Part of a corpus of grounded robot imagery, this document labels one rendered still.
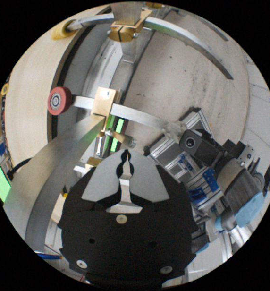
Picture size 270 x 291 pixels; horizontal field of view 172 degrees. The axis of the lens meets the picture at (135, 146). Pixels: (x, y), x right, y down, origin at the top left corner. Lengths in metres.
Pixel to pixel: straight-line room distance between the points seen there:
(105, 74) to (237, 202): 0.63
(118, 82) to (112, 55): 0.21
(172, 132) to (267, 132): 2.59
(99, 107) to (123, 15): 0.24
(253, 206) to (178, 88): 1.23
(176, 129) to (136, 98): 0.88
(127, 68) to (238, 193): 0.50
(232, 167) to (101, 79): 0.58
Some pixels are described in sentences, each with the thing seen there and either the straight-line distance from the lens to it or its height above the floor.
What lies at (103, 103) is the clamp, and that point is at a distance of 0.26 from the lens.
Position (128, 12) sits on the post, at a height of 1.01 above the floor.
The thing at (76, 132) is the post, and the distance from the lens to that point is 0.15.
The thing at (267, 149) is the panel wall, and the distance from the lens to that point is 2.62.
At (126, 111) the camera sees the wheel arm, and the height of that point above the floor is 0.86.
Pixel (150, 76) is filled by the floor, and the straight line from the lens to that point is 1.17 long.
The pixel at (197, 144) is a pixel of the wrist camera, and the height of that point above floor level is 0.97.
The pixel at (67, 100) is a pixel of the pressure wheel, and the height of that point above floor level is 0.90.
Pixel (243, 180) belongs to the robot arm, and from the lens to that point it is 0.21.
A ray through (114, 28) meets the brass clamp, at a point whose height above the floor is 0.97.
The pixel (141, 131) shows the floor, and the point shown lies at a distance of 1.19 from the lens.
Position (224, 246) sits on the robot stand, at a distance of 0.90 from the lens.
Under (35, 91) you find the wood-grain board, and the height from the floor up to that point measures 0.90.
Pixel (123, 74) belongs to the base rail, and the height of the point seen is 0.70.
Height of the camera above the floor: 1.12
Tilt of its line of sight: 62 degrees down
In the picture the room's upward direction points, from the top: 176 degrees clockwise
